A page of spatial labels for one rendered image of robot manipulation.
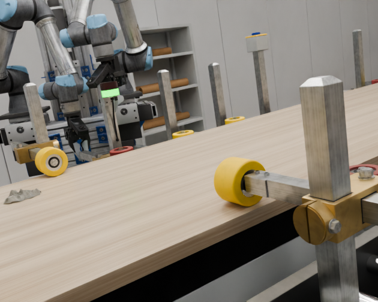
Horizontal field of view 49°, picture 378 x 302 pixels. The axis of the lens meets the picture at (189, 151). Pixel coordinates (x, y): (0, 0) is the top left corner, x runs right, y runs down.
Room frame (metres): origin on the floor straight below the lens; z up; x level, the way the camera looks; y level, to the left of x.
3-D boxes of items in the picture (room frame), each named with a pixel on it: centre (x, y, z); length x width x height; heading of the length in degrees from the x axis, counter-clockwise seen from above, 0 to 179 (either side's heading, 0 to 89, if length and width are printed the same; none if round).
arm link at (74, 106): (1.73, 0.46, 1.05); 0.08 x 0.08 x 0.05
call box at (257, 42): (1.90, -0.38, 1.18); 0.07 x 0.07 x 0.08; 32
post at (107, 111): (1.50, 0.26, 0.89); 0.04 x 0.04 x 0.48; 32
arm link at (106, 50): (1.61, 0.26, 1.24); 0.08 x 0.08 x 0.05
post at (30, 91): (1.37, 0.48, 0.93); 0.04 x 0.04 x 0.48; 32
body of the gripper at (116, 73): (1.61, 0.25, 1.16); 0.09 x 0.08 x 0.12; 143
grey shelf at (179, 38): (4.58, 0.24, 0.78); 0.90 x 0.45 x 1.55; 129
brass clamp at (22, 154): (1.35, 0.49, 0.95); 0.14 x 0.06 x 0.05; 122
